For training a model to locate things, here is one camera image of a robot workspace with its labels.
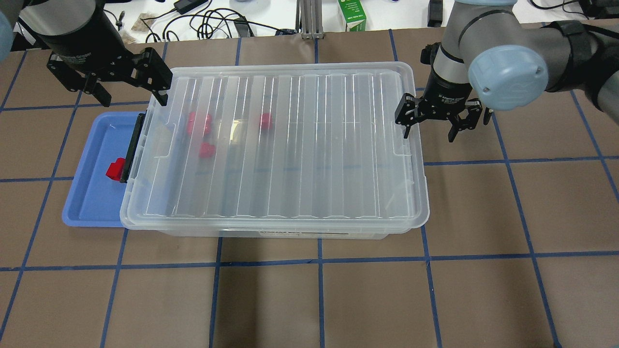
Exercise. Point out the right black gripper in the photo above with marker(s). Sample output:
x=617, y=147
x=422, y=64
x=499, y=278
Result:
x=451, y=90

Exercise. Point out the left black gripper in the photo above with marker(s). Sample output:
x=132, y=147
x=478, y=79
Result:
x=72, y=35

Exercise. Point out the red block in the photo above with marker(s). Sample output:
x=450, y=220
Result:
x=206, y=150
x=265, y=121
x=115, y=169
x=194, y=121

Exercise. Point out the clear plastic storage box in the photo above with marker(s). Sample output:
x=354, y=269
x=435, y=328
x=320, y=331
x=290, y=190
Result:
x=275, y=227

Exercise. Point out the clear plastic box lid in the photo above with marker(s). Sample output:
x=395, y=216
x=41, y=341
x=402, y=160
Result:
x=275, y=145

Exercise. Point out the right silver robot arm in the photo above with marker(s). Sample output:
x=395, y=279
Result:
x=487, y=61

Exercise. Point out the red block in box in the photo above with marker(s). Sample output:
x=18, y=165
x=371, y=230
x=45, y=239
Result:
x=194, y=121
x=206, y=150
x=265, y=121

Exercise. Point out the black power adapter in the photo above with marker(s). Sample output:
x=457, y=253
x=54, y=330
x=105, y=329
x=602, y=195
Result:
x=185, y=6

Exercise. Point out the blue plastic tray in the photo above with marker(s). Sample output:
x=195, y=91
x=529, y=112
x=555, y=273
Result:
x=94, y=200

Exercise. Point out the green white milk carton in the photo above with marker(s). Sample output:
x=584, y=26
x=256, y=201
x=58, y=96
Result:
x=352, y=15

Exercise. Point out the black box latch handle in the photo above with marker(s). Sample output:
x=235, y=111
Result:
x=132, y=147

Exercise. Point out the aluminium frame post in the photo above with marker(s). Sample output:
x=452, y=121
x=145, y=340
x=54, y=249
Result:
x=309, y=19

